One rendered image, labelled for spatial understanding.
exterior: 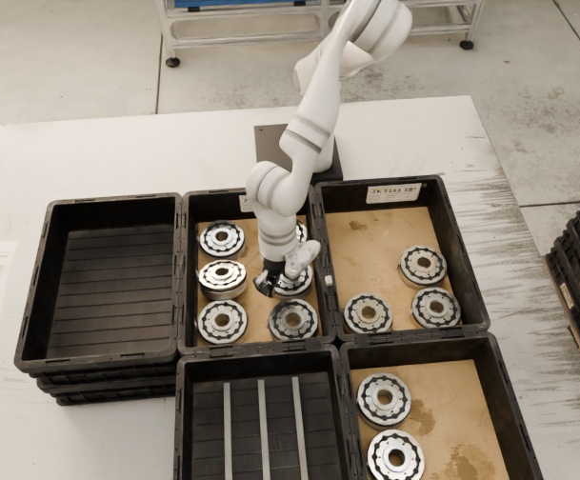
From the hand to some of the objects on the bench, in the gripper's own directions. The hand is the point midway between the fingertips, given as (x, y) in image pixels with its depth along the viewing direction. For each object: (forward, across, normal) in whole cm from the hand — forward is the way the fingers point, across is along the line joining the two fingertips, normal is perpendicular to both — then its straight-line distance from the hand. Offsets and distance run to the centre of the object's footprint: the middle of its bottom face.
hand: (279, 282), depth 116 cm
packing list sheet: (+16, +44, -66) cm, 81 cm away
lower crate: (+16, +23, -27) cm, 39 cm away
